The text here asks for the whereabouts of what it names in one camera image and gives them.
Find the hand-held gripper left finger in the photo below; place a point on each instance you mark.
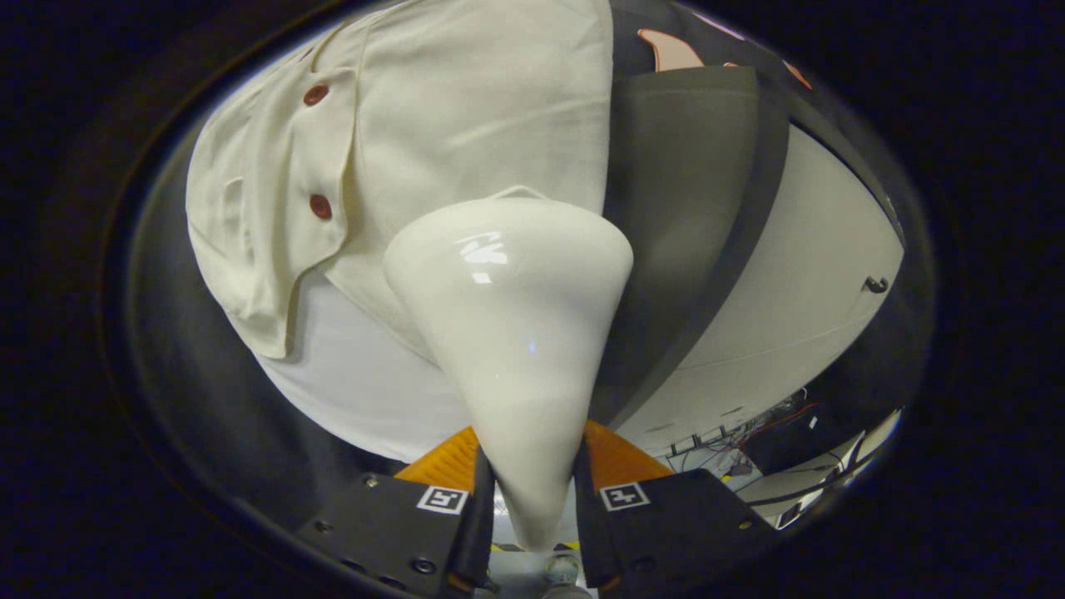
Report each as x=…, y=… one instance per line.
x=478, y=532

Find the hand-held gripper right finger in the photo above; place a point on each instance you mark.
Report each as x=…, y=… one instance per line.
x=586, y=532

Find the white garment steamer head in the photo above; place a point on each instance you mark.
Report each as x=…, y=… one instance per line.
x=516, y=333

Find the cream button-up shirt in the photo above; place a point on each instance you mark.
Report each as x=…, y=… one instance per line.
x=466, y=108

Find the grey cabinet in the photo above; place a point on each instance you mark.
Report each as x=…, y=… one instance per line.
x=790, y=291

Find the black backdrop cloth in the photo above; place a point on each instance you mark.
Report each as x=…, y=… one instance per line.
x=191, y=399

